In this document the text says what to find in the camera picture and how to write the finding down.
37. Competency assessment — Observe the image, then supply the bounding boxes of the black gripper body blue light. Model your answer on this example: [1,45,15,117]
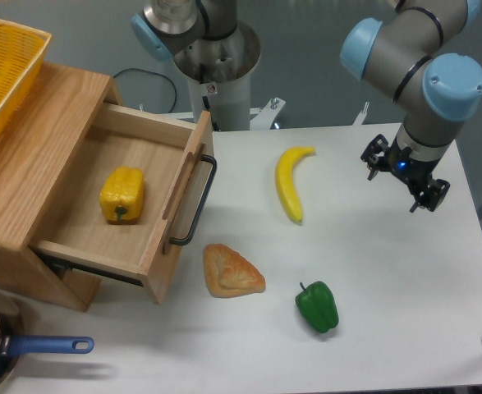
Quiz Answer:
[388,135,440,193]

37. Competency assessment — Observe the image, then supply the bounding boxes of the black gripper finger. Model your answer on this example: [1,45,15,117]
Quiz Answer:
[408,176,450,213]
[360,134,390,181]

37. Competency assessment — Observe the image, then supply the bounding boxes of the wooden top drawer black handle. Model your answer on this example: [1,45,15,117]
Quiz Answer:
[30,103,217,303]

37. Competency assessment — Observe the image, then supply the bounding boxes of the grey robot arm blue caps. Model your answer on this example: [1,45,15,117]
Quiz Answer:
[131,1,482,211]

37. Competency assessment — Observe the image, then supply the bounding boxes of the wooden drawer cabinet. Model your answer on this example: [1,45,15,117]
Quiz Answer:
[0,62,122,312]

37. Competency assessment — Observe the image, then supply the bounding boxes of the yellow banana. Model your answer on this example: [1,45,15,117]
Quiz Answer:
[274,146,315,225]

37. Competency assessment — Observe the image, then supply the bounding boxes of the green bell pepper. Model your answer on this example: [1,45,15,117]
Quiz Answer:
[295,281,339,334]

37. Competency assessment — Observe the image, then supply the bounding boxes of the triangular bread pastry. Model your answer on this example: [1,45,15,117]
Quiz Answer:
[203,244,266,298]

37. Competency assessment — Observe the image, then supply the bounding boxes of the yellow bell pepper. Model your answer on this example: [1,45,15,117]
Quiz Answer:
[99,166,145,224]

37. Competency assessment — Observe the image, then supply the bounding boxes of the yellow plastic basket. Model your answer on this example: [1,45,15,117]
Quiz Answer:
[0,19,53,136]

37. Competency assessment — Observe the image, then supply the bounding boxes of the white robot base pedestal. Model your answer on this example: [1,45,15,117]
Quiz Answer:
[140,20,371,133]

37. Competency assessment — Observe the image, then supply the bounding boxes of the black cable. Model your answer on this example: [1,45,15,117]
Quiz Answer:
[112,67,178,114]

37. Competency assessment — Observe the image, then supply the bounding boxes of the black pan blue handle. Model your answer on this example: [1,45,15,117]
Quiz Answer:
[0,293,94,385]

